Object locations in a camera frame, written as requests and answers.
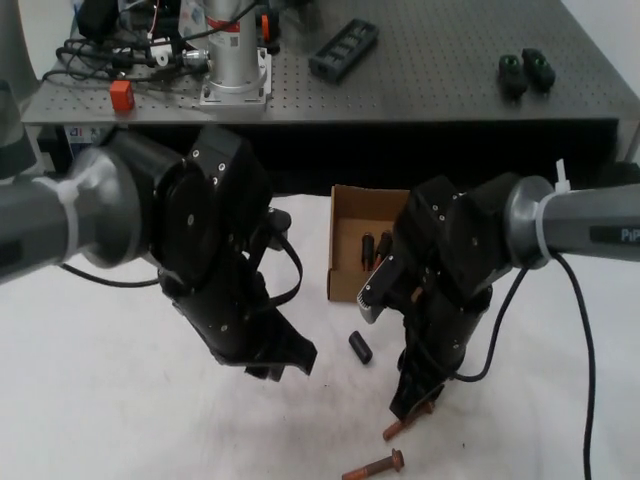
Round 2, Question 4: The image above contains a copper bolt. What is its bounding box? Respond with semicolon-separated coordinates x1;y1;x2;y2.
382;401;434;443
341;448;407;480

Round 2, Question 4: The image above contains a cardboard box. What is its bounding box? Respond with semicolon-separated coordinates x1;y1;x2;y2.
327;184;417;304

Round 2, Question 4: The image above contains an orange-red small box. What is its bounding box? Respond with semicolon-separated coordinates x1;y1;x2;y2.
109;79;136;113

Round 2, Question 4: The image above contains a metal bench with holes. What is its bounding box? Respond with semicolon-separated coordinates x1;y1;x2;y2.
22;0;640;125

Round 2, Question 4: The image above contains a black block with green lens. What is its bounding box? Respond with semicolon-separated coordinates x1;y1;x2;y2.
497;52;529;100
520;46;557;92

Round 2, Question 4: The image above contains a black slotted holder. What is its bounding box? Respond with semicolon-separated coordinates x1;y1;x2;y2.
307;18;380;81

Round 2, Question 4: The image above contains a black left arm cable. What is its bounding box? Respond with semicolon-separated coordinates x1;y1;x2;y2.
263;208;304;307
60;263;162;290

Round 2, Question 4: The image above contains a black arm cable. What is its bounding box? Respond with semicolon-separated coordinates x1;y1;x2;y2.
452;253;600;480
263;208;304;307
60;263;162;290

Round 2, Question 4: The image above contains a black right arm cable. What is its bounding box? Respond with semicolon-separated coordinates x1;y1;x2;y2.
452;253;600;480

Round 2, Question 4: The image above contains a white cable tie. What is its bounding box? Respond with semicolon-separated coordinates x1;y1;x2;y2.
530;158;572;263

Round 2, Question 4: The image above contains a black cable bundle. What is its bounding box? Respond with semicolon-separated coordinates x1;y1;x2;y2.
42;0;211;94

